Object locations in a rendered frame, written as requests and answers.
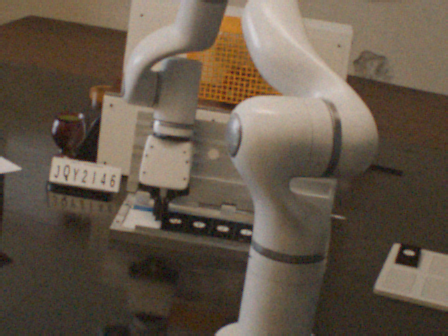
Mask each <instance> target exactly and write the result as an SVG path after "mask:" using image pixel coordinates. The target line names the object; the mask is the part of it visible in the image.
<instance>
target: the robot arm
mask: <svg viewBox="0 0 448 336"><path fill-rule="evenodd" d="M299 1H300V0H249V1H248V2H247V4H246V7H245V9H244V10H243V13H242V28H243V35H244V38H245V41H246V44H247V47H248V49H249V52H250V54H251V58H252V61H253V63H254V64H255V66H256V67H257V69H258V70H259V73H260V74H261V75H262V76H263V77H264V78H265V81H266V82H268V83H270V84H271V85H272V87H273V88H276V89H277V90H278V91H279V92H280V93H281V94H283V95H284V96H259V97H255V98H249V99H247V100H245V101H243V102H242V103H240V104H239V105H237V107H236V109H234V110H233V112H232V113H231V115H230V118H229V121H228V122H227V124H226V130H225V139H224V141H225V145H226V149H227V151H228V154H229V156H230V157H231V161H232V163H233V164H234V165H235V167H236V168H237V170H238V172H239V174H240V175H241V177H242V178H243V179H244V181H245V184H246V185H247V187H248V189H249V191H250V192H251V194H252V199H253V203H254V207H255V220H254V228H253V235H252V241H251V246H250V252H249V261H248V270H247V275H246V281H245V287H244V292H243V298H242V303H241V309H240V315H239V320H238V323H235V324H232V325H228V326H225V327H224V328H222V329H221V330H220V331H218V332H217V334H216V335H215V336H313V335H312V331H313V325H314V318H315V312H316V307H317V302H318V298H319V293H320V288H321V284H322V279H323V274H324V269H325V264H326V259H327V252H328V245H329V239H330V233H331V221H330V215H329V214H328V213H327V211H326V209H324V208H323V207H321V205H320V204H316V203H315V202H313V201H311V200H310V199H308V198H304V197H302V196H300V195H299V194H297V193H295V192H294V191H291V190H290V188H289V182H290V180H291V179H292V178H349V177H353V176H355V175H358V174H359V173H361V172H364V171H365V170H366V169H367V168H368V167H369V166H370V165H371V164H372V163H373V160H374V158H375V156H376V155H377V148H378V144H379V141H378V133H377V129H376V126H375V121H374V119H373V117H372V116H371V114H370V110H368V108H367V107H366V105H365V104H364V102H363V101H362V100H361V99H360V97H359V96H358V95H357V94H356V93H355V91H354V90H353V89H352V88H351V87H350V86H349V85H348V84H347V83H346V82H345V81H344V80H343V79H342V78H341V77H340V76H339V74H336V73H335V72H334V71H333V69H332V68H330V67H329V66H328V64H327V63H326V62H324V61H323V60H322V58H321V57H320V56H318V54H317V53H316V50H315V49H314V48H313V46H312V45H311V42H310V40H309V35H308V33H307V29H306V27H305V24H304V22H303V19H302V17H301V12H300V7H299ZM228 4H229V0H181V2H180V6H179V9H178V12H177V16H176V21H175V22H174V23H172V24H170V25H167V26H164V27H163V28H161V29H159V30H156V31H154V32H153V33H151V34H150V35H149V36H146V37H145V39H144V40H142V41H140V43H139V44H138V46H136V48H135V49H134V51H133V52H132V53H131V57H130V59H129V62H128V64H127V67H126V70H125V74H124V77H123V83H122V98H123V100H124V101H125V102H126V103H127V104H131V105H135V106H140V107H147V108H153V109H154V115H153V120H154V121H153V122H150V125H149V126H150V128H153V132H156V133H153V136H148V139H147V142H146V148H145V151H144V155H143V159H142V164H141V169H140V174H139V184H138V187H139V188H140V189H142V190H144V191H146V192H149V194H150V195H151V196H152V198H153V200H154V204H153V216H155V219H154V221H160V222H162V221H163V219H164V218H167V214H168V207H169V202H170V201H172V200H174V199H175V198H176V197H181V196H189V193H190V192H189V184H190V179H191V172H192V164H193V142H191V141H189V140H190V139H189V138H187V137H192V136H193V131H194V125H195V120H196V108H197V102H198V96H199V91H200V85H201V79H202V68H203V63H202V62H201V61H197V60H194V59H189V58H184V57H177V56H175V55H182V54H188V53H195V52H201V51H204V50H208V49H210V48H211V47H212V46H213V45H214V43H215V41H216V40H217V38H218V35H219V31H220V27H221V25H222V22H223V20H224V14H225V12H226V9H227V7H228ZM160 61H162V66H161V69H160V71H153V70H150V69H151V68H152V67H154V66H155V65H156V64H157V63H158V62H160ZM160 187H161V188H167V194H166V197H165V199H164V200H163V202H162V201H161V198H160ZM174 190H176V191H174Z"/></svg>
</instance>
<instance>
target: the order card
mask: <svg viewBox="0 0 448 336"><path fill-rule="evenodd" d="M121 173H122V168H120V167H115V166H109V165H104V164H93V163H88V162H82V161H77V160H72V159H61V158H56V157H54V158H53V161H52V166H51V171H50V176H49V181H52V182H57V183H63V184H68V185H78V186H83V187H88V188H93V189H99V190H105V191H110V192H118V188H119V183H120V178H121Z"/></svg>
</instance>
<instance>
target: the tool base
mask: <svg viewBox="0 0 448 336"><path fill-rule="evenodd" d="M132 196H133V197H132ZM125 204H129V205H125ZM153 204H154V200H153V198H152V196H151V195H150V194H149V192H139V191H138V192H137V193H134V192H128V197H127V199H125V202H124V204H123V205H122V206H121V208H120V210H119V213H118V214H117V216H116V218H115V220H113V224H112V226H111V227H110V228H109V237H108V239H115V240H120V241H126V242H131V243H136V244H141V245H147V246H152V247H157V248H168V249H173V250H178V251H183V252H188V253H194V254H204V255H209V256H215V257H220V258H225V259H230V260H234V259H236V260H241V261H246V262H248V261H249V252H250V248H246V247H236V246H230V245H225V244H219V243H214V242H209V241H198V240H193V239H188V238H182V237H177V236H172V235H161V234H156V233H151V232H146V231H140V230H134V228H133V227H123V225H124V223H125V221H126V218H127V216H128V214H129V213H130V212H131V210H132V206H133V205H139V206H145V207H153ZM202 207H203V208H202ZM207 208H209V209H207ZM212 209H214V210H212ZM168 210H171V211H176V212H182V213H188V214H198V215H203V216H209V217H214V218H219V219H224V220H236V221H241V222H246V223H251V224H254V220H255V213H252V212H247V211H242V210H237V209H236V206H226V205H222V207H215V206H210V205H204V204H199V203H198V208H193V207H181V206H176V205H171V204H170V203H169V207H168ZM217 210H219V211H217ZM239 213H241V214H239ZM245 214H246V215H245ZM250 215H251V216H250ZM117 220H118V221H119V222H116V221H117Z"/></svg>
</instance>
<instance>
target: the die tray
mask: <svg viewBox="0 0 448 336"><path fill-rule="evenodd" d="M399 247H400V244H394V245H393V247H392V249H391V252H390V254H389V256H388V258H387V260H386V263H385V265H384V266H383V269H382V271H381V274H380V276H379V277H378V279H377V282H376V283H375V288H374V293H376V294H379V295H383V296H386V297H388V296H389V297H392V298H395V299H398V300H404V301H408V302H411V303H417V304H421V305H424V306H427V307H434V308H437V309H440V310H444V311H448V256H446V255H442V254H439V253H436V252H429V251H425V250H422V249H421V256H420V259H419V263H418V266H417V268H411V267H407V266H404V265H397V264H394V263H395V258H396V255H397V253H398V249H399Z"/></svg>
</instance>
